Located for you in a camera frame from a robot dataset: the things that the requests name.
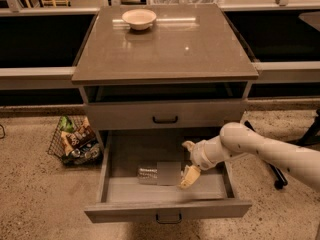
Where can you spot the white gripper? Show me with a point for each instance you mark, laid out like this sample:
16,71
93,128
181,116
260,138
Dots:
199,155

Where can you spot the clear plastic water bottle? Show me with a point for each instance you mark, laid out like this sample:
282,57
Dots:
160,173

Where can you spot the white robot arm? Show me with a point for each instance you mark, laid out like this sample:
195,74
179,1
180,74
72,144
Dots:
236,139

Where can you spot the open grey middle drawer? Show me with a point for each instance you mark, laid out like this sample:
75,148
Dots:
121,198

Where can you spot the closed grey top drawer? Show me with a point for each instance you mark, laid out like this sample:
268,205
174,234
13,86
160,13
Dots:
135,115

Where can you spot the grey drawer cabinet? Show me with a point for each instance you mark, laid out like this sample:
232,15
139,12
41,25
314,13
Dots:
189,54

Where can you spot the black wheeled stand base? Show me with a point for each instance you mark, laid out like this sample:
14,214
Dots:
311,137

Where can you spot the brown snack bag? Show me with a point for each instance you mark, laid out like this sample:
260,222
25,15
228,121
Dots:
77,139

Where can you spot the green snack bag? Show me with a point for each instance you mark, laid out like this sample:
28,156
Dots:
66,124

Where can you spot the white ceramic bowl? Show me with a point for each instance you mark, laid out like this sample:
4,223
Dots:
139,19

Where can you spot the metal railing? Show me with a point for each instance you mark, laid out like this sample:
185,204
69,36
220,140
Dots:
46,77

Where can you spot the wire basket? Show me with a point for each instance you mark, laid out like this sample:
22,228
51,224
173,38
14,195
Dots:
89,154

